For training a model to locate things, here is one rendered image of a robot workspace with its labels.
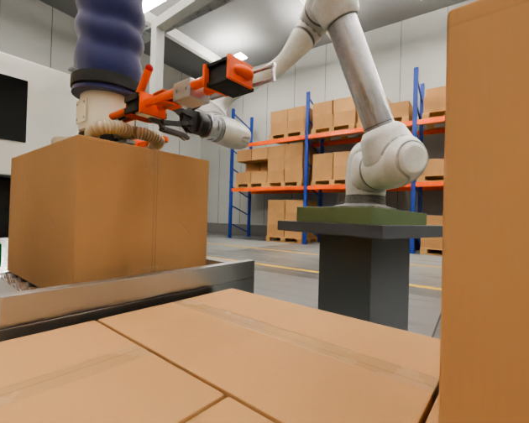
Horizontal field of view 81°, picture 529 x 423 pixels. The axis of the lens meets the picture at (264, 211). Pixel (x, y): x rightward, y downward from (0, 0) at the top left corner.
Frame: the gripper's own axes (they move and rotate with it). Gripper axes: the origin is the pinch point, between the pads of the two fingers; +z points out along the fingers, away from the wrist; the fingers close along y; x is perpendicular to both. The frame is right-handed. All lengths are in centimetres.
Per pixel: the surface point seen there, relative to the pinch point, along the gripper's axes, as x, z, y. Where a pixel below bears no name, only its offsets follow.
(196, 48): 712, -553, -497
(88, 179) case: -3.8, 16.7, 23.0
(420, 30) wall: 124, -829, -480
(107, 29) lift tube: 17.2, 5.3, -26.4
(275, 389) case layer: -59, 14, 53
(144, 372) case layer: -43, 23, 53
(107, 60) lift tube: 17.0, 5.1, -16.5
